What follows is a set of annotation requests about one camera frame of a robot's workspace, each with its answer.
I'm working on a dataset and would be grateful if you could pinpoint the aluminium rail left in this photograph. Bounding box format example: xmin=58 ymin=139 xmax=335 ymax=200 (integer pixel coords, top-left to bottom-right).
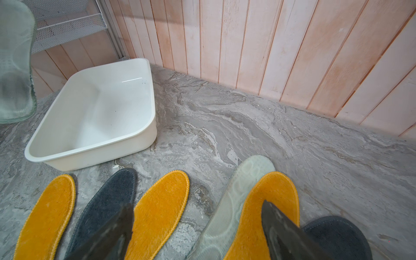
xmin=96 ymin=0 xmax=129 ymax=60

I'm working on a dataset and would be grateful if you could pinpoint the yellow insole right upper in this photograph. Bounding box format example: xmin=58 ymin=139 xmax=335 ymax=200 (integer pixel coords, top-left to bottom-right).
xmin=224 ymin=172 xmax=300 ymax=260

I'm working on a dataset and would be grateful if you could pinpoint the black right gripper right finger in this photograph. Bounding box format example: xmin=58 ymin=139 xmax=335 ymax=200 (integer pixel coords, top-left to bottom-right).
xmin=261 ymin=200 xmax=331 ymax=260

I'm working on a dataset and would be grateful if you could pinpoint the white wire mesh shelf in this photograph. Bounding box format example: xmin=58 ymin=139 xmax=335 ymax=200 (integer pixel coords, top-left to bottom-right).
xmin=23 ymin=1 xmax=107 ymax=54

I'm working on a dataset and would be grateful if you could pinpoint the dark grey insole right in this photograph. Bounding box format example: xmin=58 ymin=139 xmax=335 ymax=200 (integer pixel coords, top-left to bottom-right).
xmin=302 ymin=216 xmax=373 ymax=260

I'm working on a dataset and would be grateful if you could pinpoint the pale green mesh insole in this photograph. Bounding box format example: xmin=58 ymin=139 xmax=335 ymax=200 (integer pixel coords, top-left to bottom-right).
xmin=186 ymin=155 xmax=275 ymax=260
xmin=1 ymin=1 xmax=37 ymax=124

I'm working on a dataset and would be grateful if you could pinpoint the dark grey insole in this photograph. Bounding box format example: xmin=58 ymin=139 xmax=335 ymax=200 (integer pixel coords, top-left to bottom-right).
xmin=65 ymin=168 xmax=137 ymax=257
xmin=302 ymin=216 xmax=373 ymax=260

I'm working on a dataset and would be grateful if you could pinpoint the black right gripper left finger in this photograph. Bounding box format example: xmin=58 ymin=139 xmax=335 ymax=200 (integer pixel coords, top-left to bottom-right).
xmin=66 ymin=203 xmax=134 ymax=260

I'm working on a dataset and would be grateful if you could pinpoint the dark grey insole centre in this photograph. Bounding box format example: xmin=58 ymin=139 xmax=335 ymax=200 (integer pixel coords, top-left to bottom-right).
xmin=65 ymin=168 xmax=137 ymax=257

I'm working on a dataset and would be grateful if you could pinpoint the yellow insole centre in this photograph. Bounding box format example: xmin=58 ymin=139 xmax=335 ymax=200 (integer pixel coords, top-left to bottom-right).
xmin=125 ymin=170 xmax=190 ymax=260

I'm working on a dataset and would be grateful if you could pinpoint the yellow insole front left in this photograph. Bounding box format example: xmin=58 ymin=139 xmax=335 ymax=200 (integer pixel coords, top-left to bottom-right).
xmin=14 ymin=174 xmax=76 ymax=260

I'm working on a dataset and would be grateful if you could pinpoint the yellow insole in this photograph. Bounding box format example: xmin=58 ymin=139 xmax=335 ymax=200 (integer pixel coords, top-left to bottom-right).
xmin=224 ymin=172 xmax=300 ymax=260
xmin=125 ymin=170 xmax=190 ymax=260
xmin=14 ymin=174 xmax=76 ymax=260

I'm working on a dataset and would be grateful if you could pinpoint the white plastic storage box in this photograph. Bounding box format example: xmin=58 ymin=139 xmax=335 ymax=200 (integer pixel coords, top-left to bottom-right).
xmin=24 ymin=58 xmax=157 ymax=172

